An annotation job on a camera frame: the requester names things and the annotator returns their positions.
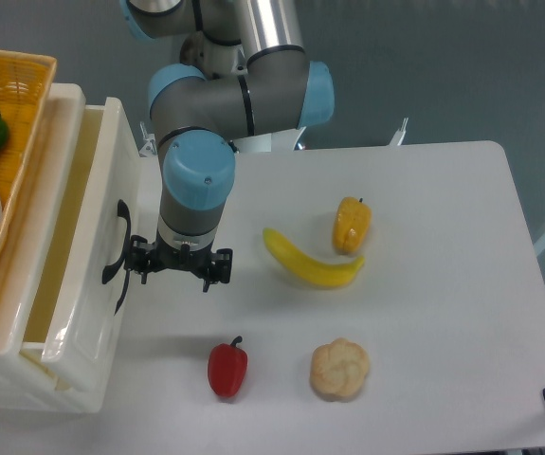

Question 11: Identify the black drawer handle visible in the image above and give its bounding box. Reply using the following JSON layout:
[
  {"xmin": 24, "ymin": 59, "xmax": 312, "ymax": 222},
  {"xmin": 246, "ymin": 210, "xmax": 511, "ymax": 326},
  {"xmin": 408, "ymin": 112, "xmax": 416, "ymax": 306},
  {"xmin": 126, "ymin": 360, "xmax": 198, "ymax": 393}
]
[{"xmin": 100, "ymin": 199, "xmax": 133, "ymax": 315}]

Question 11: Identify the white drawer cabinet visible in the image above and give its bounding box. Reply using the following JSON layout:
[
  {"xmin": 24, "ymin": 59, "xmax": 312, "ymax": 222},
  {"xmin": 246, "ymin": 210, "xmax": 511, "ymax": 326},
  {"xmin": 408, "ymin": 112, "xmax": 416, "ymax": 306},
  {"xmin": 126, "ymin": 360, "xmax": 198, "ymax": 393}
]
[{"xmin": 0, "ymin": 83, "xmax": 105, "ymax": 413}]

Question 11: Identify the orange yellow bell pepper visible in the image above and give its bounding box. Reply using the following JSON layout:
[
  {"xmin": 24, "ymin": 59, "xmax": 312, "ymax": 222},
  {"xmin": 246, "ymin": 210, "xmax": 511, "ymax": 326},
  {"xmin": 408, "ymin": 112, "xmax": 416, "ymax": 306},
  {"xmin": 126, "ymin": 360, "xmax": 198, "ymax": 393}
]
[{"xmin": 332, "ymin": 196, "xmax": 372, "ymax": 254}]

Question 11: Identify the white drawer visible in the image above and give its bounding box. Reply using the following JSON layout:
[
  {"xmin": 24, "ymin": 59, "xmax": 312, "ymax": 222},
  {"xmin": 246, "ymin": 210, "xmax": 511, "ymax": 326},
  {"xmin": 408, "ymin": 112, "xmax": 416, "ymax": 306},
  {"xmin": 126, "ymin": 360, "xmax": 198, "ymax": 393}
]
[{"xmin": 24, "ymin": 98, "xmax": 141, "ymax": 392}]

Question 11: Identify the round beige bread bun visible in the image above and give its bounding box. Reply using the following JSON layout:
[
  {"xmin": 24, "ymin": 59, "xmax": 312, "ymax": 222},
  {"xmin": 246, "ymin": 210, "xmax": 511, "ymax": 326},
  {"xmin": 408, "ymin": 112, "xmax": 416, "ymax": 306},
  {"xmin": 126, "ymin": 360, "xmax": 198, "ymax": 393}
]
[{"xmin": 309, "ymin": 337, "xmax": 370, "ymax": 399}]

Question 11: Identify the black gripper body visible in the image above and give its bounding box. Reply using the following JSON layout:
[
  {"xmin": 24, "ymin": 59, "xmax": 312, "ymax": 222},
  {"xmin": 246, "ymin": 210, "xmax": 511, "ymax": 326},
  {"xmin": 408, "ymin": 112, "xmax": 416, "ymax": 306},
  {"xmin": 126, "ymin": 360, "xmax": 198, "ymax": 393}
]
[{"xmin": 123, "ymin": 229, "xmax": 233, "ymax": 283}]

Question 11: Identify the yellow woven basket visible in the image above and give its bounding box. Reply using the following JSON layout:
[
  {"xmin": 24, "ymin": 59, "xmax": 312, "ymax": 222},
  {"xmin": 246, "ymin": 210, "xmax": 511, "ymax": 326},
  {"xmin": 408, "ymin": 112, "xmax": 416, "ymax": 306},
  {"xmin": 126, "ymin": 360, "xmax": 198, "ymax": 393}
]
[{"xmin": 0, "ymin": 49, "xmax": 57, "ymax": 255}]

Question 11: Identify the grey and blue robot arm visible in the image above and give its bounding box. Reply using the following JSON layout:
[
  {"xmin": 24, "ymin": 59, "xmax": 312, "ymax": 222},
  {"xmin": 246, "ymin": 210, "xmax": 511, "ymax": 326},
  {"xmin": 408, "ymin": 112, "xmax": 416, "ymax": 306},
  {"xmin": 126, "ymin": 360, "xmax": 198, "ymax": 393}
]
[{"xmin": 102, "ymin": 1, "xmax": 335, "ymax": 286}]

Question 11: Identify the red bell pepper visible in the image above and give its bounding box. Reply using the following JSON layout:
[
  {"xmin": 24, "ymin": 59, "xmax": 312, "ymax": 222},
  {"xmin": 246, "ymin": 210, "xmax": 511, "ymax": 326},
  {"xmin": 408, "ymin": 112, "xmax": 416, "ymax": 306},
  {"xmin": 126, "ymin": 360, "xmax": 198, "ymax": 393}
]
[{"xmin": 208, "ymin": 336, "xmax": 248, "ymax": 398}]

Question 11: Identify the yellow banana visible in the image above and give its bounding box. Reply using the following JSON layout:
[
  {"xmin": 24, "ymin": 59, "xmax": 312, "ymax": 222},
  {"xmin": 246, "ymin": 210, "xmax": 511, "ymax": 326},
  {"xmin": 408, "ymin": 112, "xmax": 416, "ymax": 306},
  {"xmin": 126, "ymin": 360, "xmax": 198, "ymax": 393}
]
[{"xmin": 263, "ymin": 227, "xmax": 365, "ymax": 288}]

